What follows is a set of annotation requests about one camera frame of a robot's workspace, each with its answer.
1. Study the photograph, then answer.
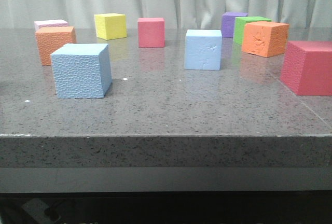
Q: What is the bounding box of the smooth light blue foam cube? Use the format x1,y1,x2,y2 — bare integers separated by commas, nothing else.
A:
184,30,222,71

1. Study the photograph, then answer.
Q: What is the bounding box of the textured light blue foam cube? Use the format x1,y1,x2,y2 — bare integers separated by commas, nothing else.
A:
51,44,112,99

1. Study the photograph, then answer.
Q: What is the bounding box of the small red foam cube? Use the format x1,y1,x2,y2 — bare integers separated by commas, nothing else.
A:
137,18,165,48

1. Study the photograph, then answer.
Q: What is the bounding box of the yellow foam cube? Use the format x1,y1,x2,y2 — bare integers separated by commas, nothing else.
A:
94,13,127,40

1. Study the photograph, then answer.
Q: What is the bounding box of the purple foam cube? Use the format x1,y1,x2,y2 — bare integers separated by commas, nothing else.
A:
221,12,248,38

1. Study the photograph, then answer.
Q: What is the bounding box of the green foam cube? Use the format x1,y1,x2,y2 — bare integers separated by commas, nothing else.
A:
233,16,272,45

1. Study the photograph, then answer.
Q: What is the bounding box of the orange cube right side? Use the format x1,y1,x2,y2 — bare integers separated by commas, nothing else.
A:
242,21,289,58

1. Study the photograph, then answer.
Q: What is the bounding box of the orange textured cube left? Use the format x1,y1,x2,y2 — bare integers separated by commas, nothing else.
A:
35,26,76,66

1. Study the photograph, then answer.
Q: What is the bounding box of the pale pink foam cube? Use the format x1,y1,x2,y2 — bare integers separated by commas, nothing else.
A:
34,19,69,31

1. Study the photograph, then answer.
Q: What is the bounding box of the large red foam cube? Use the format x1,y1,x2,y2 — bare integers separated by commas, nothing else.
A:
280,41,331,96

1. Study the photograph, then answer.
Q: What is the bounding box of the grey bracket under table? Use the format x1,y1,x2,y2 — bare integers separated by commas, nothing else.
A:
21,198,61,223

